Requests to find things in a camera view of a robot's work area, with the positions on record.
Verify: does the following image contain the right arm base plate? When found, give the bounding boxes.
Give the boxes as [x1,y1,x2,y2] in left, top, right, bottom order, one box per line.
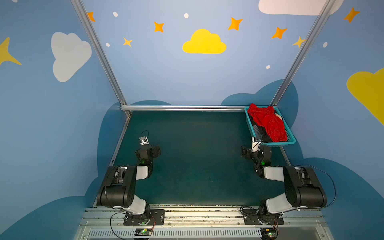
[240,206,284,226]

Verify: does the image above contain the aluminium corner post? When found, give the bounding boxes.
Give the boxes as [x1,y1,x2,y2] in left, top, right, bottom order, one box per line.
[71,0,127,106]
[270,0,336,107]

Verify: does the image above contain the left green circuit board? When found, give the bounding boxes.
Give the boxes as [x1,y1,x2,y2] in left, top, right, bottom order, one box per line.
[135,229,153,237]

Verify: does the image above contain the green circuit board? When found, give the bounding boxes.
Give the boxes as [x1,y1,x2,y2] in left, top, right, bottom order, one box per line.
[261,228,279,240]
[135,229,153,237]

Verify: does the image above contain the front aluminium rail frame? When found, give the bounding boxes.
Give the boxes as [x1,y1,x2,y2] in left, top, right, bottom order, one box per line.
[74,205,334,240]

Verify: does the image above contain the right green circuit board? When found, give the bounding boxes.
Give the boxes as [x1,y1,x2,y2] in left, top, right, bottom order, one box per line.
[261,228,279,240]

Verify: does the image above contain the right side aluminium rail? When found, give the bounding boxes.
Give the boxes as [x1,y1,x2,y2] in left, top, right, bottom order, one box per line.
[280,147,292,166]

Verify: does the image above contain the right aluminium corner post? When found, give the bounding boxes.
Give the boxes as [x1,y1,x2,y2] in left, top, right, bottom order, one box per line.
[270,0,336,107]

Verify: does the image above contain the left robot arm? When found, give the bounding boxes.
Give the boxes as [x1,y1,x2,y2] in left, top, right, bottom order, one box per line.
[97,144,161,226]

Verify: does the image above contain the black t-shirt in basket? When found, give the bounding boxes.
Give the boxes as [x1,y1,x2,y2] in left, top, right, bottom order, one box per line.
[250,117,272,143]

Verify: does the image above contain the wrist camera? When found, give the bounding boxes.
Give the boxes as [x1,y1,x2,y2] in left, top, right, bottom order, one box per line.
[139,136,150,146]
[251,137,262,153]

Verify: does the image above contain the aluminium rail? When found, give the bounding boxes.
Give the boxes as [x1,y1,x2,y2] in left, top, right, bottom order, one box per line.
[87,104,130,207]
[280,147,292,166]

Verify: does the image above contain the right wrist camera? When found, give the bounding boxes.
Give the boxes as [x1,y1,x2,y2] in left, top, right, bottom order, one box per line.
[251,137,262,153]

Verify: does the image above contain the red t-shirt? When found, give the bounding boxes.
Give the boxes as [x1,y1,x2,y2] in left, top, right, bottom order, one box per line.
[248,104,287,142]

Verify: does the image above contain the left aluminium corner post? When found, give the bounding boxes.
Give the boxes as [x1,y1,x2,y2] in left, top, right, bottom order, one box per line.
[71,0,127,106]

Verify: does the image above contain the left side aluminium rail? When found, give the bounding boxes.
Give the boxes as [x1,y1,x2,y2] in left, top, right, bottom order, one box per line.
[87,104,130,207]

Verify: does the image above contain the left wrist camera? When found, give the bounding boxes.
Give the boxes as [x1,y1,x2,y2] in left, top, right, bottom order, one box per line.
[139,136,150,146]

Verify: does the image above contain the back aluminium frame bar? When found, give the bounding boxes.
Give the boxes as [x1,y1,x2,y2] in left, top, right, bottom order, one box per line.
[121,105,246,112]

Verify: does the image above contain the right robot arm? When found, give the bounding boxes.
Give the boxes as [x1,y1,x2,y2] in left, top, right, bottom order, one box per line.
[240,145,328,225]

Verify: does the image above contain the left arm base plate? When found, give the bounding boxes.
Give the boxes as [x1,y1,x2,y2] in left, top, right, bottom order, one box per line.
[123,209,166,226]

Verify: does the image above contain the teal plastic basket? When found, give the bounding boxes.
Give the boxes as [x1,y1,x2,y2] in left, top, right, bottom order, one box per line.
[244,106,296,148]

